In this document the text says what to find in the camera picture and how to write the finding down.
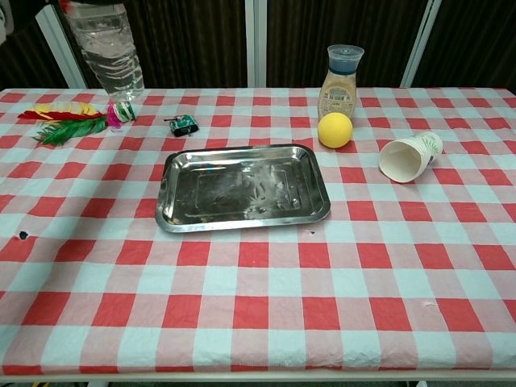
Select yellow ball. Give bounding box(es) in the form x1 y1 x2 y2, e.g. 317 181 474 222
317 112 355 149

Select clear plastic bottle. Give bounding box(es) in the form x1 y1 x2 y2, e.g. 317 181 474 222
64 2 146 102

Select red white checkered tablecloth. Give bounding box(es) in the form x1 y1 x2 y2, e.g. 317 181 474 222
0 86 516 376

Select white partition post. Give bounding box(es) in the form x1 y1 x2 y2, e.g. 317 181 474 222
400 0 443 88
35 3 86 90
245 0 268 88

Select small jar with lid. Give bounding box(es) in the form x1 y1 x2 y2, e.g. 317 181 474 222
318 44 365 123

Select dark brown corrugated panel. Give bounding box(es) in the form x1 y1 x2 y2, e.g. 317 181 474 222
60 0 248 89
0 15 69 91
265 0 429 88
416 0 516 89

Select small green toy tank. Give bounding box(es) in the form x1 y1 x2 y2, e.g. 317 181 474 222
163 114 200 138

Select colourful feather shuttlecock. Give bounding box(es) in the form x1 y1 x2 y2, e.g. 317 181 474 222
17 100 137 147

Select stacked white paper cups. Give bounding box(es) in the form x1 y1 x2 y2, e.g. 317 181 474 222
378 131 444 185

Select rectangular metal tray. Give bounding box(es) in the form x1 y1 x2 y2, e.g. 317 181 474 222
155 144 332 235

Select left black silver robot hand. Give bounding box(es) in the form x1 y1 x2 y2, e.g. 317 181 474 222
60 0 127 6

